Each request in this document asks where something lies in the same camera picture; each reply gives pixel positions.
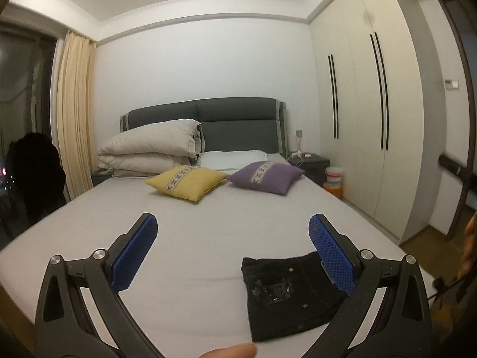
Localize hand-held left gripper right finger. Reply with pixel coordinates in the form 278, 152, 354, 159
302, 213, 433, 358

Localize white pillow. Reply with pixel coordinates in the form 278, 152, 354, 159
199, 150, 268, 172

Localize orange plastic bucket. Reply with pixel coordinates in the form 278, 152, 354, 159
322, 182, 344, 199

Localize dark window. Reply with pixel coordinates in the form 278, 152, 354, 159
0, 22, 59, 249

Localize dark hanging garment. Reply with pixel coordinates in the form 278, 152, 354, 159
5, 132, 68, 229

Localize black cable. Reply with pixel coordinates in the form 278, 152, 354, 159
428, 274, 468, 301

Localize white plastic bucket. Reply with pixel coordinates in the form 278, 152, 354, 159
325, 167, 344, 186

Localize black pants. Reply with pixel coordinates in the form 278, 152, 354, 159
240, 251, 349, 342

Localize dark door frame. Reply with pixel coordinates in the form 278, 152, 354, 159
434, 0, 477, 239

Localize purple cushion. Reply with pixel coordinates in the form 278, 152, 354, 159
226, 160, 306, 196

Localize yellow cushion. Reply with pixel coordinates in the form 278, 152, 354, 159
145, 166, 228, 204

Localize bed with white sheet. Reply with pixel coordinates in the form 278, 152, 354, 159
0, 151, 411, 358

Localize white wardrobe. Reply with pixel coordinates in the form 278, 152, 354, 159
309, 0, 426, 243

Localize person's left hand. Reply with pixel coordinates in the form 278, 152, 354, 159
197, 344, 258, 358

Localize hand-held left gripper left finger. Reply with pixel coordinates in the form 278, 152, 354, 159
34, 212, 159, 358

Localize person's right forearm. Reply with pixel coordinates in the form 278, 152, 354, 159
460, 216, 477, 278

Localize grey padded headboard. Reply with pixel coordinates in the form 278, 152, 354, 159
120, 97, 288, 158

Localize cream curtain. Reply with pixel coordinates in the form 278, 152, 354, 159
56, 32, 97, 204

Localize folded cream duvet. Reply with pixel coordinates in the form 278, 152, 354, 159
97, 119, 205, 177

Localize dark grey nightstand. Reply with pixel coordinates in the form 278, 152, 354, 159
287, 154, 331, 186

